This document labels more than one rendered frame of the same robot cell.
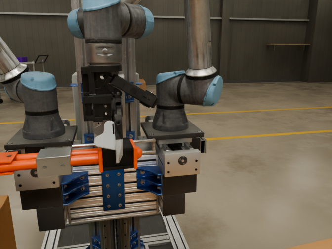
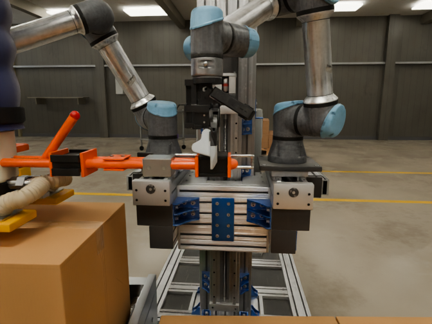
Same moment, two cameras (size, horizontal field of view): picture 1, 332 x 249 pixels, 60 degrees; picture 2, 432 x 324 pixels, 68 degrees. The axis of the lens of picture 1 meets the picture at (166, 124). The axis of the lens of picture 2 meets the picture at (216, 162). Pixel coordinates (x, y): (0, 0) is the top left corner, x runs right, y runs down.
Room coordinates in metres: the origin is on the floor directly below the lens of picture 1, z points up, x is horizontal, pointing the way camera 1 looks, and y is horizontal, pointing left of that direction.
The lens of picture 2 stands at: (-0.10, -0.12, 1.27)
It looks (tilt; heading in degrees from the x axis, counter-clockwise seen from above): 11 degrees down; 17
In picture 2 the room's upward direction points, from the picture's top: straight up
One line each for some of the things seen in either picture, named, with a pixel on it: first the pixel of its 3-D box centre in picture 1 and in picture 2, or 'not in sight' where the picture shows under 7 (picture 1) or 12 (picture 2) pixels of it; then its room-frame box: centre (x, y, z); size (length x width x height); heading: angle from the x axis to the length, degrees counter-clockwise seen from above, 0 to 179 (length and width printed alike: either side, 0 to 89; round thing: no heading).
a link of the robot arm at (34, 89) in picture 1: (38, 90); (161, 117); (1.06, 0.47, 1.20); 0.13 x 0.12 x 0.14; 46
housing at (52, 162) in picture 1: (55, 161); (159, 165); (0.60, 0.25, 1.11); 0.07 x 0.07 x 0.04; 15
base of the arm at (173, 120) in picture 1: (170, 115); (287, 148); (1.16, -0.02, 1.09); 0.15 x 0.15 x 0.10
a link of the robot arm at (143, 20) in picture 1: (125, 21); (231, 42); (0.73, 0.10, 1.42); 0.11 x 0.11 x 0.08; 60
